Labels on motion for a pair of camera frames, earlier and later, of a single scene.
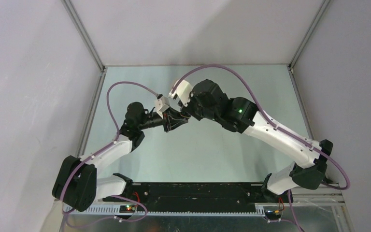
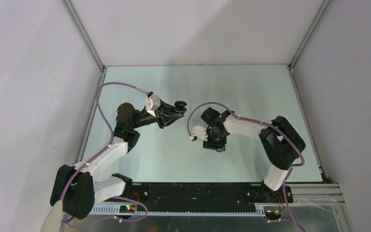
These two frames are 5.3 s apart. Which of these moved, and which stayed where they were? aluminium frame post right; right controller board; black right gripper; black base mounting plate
Moved: black right gripper
Stayed: right controller board; aluminium frame post right; black base mounting plate
